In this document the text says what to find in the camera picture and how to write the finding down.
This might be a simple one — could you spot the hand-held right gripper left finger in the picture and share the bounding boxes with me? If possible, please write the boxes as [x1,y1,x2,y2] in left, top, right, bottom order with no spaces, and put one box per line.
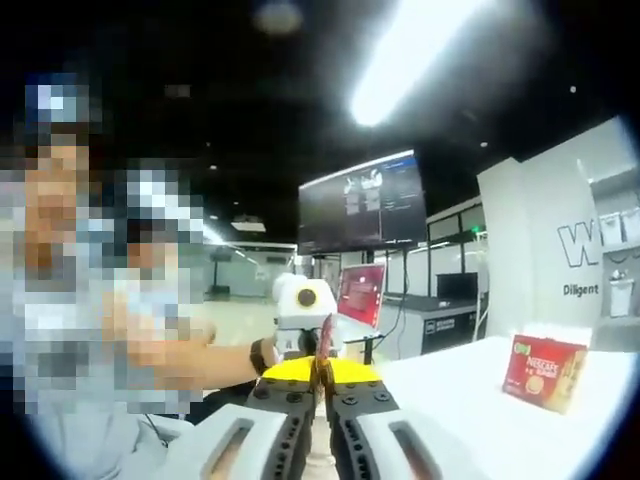
[199,357,316,480]

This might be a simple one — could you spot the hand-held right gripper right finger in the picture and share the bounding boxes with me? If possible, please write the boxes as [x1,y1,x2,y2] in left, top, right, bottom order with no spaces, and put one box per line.
[327,358,446,480]

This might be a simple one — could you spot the red coffee pouch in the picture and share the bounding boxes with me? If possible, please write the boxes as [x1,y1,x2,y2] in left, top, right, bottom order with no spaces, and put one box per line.
[318,312,336,386]

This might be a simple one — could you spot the red coffee box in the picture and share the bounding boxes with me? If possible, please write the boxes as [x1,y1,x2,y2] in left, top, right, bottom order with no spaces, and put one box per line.
[501,333,592,416]

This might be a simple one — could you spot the person's left hand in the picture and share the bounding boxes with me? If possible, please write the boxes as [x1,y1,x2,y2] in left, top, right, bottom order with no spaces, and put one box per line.
[263,335,284,369]

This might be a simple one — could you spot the person's right hand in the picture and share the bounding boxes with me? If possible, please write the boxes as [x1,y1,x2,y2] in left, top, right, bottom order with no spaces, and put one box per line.
[304,419,335,480]

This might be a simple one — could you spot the white side desk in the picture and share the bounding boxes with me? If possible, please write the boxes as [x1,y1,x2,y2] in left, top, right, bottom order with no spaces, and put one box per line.
[342,319,399,366]

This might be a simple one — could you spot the red laptop screen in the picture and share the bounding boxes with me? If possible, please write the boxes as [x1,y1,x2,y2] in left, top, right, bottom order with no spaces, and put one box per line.
[337,263,388,330]

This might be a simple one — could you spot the black cabinet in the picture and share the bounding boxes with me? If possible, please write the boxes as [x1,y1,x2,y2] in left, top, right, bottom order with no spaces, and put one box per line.
[422,298,482,357]

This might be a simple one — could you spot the person's grey shirt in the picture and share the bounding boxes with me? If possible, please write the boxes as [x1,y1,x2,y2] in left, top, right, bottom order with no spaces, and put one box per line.
[29,399,201,480]

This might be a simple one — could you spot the black screen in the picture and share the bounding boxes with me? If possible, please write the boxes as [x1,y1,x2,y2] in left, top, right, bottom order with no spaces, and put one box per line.
[436,272,480,302]

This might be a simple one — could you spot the long ceiling light strip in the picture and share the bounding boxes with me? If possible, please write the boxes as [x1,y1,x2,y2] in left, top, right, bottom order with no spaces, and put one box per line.
[349,0,499,127]

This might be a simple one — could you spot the grey metal shelving unit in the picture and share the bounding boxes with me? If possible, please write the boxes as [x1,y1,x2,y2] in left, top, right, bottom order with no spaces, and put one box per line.
[574,158,640,321]

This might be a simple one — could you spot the thin chest cable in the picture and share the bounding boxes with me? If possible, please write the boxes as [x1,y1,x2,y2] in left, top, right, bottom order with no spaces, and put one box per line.
[141,411,172,447]

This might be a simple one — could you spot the large dark wall monitor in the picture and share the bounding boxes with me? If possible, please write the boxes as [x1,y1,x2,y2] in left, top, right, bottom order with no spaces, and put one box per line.
[297,148,429,256]

